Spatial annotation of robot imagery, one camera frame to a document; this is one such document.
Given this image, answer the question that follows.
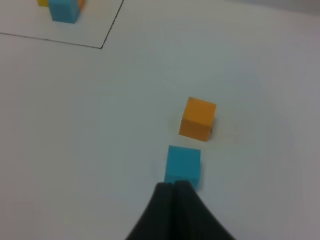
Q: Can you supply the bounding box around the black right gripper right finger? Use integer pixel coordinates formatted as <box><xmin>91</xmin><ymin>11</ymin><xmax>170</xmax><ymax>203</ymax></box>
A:
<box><xmin>173</xmin><ymin>181</ymin><xmax>234</xmax><ymax>240</ymax></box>

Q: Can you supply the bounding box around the template blue cube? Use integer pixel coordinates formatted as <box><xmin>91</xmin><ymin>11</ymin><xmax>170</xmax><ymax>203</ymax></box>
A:
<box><xmin>48</xmin><ymin>0</ymin><xmax>80</xmax><ymax>24</ymax></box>

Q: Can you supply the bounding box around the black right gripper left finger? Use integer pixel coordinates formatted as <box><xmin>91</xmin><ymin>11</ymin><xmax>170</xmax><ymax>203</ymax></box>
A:
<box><xmin>127</xmin><ymin>183</ymin><xmax>174</xmax><ymax>240</ymax></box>

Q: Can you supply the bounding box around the template yellow cube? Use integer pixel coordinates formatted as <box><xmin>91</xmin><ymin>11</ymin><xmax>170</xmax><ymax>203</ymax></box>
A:
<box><xmin>37</xmin><ymin>0</ymin><xmax>49</xmax><ymax>7</ymax></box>

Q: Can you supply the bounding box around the template orange cube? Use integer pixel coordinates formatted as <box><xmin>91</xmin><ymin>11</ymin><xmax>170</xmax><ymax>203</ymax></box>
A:
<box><xmin>78</xmin><ymin>0</ymin><xmax>86</xmax><ymax>11</ymax></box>

